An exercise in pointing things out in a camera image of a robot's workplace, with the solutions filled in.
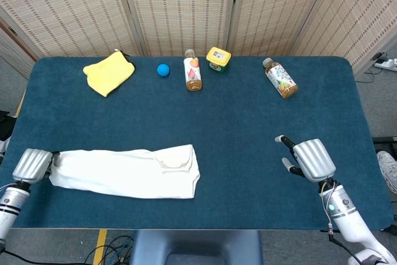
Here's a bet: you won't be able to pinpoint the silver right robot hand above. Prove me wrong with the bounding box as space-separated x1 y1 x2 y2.
275 135 337 182

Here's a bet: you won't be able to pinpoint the white power strip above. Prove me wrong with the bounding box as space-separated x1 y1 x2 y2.
374 58 397 72

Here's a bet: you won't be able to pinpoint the floor cables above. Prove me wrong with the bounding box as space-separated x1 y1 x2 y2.
83 235 135 265

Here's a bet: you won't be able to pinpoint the yellow cloth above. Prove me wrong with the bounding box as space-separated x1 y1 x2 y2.
83 49 136 98

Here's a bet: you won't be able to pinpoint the green tub with yellow lid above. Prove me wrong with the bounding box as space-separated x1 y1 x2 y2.
205 47 232 73

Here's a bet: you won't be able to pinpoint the white T-shirt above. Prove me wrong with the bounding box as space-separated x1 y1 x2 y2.
48 143 201 200

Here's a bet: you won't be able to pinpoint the woven folding screen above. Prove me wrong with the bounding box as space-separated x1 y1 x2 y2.
0 0 397 76

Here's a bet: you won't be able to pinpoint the blue ball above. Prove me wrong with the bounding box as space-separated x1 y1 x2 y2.
156 63 171 78

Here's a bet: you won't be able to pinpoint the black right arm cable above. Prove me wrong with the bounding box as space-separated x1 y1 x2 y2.
327 221 357 259

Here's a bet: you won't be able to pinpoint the white sneaker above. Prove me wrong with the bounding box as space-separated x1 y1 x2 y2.
377 150 397 193

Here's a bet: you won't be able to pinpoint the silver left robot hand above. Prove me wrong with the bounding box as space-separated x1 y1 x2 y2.
12 148 60 184

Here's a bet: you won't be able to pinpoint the tea bottle with peach label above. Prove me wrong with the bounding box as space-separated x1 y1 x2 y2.
183 48 203 92

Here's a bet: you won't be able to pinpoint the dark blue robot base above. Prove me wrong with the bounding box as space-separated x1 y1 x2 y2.
129 230 264 265

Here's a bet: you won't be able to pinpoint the tea bottle with green-fruit label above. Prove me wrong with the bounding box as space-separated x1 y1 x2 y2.
262 57 298 99

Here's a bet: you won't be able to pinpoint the blue-green table cover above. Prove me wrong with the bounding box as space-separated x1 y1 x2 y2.
0 56 393 231

